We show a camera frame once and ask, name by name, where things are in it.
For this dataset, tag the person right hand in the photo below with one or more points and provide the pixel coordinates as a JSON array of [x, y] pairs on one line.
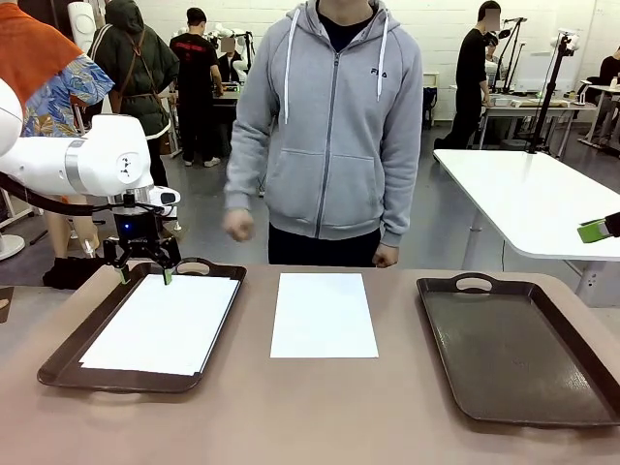
[[238, 226]]

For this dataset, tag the right forearm grey sleeve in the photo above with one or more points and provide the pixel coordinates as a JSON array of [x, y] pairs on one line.
[[242, 179]]

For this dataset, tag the person in black t-shirt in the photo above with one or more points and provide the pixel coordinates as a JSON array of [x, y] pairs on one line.
[[196, 68]]

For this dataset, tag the white rounded table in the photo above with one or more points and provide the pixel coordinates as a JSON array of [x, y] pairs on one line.
[[533, 194]]

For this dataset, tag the person left hand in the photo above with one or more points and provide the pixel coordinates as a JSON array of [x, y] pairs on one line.
[[386, 257]]

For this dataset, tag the seated person blurred face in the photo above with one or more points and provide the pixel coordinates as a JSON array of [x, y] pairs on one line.
[[228, 65]]

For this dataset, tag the black tripod pole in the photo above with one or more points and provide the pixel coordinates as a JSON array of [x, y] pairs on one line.
[[548, 97]]

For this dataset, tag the background work table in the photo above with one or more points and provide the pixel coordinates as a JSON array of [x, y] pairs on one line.
[[533, 107]]

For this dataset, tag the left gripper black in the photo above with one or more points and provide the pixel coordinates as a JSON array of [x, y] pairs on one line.
[[138, 225]]

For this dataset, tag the black bag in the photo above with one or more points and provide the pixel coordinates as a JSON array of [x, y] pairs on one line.
[[72, 273]]

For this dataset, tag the black lamp stand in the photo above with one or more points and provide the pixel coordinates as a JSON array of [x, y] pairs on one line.
[[504, 34]]

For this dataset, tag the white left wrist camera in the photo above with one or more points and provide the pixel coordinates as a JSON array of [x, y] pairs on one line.
[[164, 196]]

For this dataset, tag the person in grey hoodie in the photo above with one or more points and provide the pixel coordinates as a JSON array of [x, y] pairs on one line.
[[334, 121]]

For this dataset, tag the person in black sweater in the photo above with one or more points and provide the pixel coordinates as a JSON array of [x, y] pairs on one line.
[[472, 72]]

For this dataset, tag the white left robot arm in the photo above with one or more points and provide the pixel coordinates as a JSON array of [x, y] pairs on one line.
[[97, 155]]

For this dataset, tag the white A4 paper sheet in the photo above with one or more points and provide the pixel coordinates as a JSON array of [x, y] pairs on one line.
[[324, 315], [155, 324]]

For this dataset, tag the background table green mat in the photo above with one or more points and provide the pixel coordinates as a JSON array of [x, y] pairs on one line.
[[225, 99]]

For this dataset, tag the figure in dark green coat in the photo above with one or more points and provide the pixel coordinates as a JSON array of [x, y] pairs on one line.
[[135, 72]]

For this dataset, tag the white round floor base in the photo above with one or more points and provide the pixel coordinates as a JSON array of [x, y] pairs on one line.
[[9, 247]]

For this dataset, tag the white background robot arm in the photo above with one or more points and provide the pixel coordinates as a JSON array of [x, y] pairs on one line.
[[225, 33]]

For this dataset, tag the seated person in black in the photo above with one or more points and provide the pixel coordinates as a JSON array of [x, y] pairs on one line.
[[611, 72]]

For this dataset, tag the white panel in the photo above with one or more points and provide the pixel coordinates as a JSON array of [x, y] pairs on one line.
[[533, 72]]

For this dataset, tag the left forearm grey sleeve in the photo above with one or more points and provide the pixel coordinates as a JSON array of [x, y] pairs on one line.
[[399, 213]]

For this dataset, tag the brown wooden block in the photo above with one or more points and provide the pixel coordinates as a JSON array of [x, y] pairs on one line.
[[5, 305]]

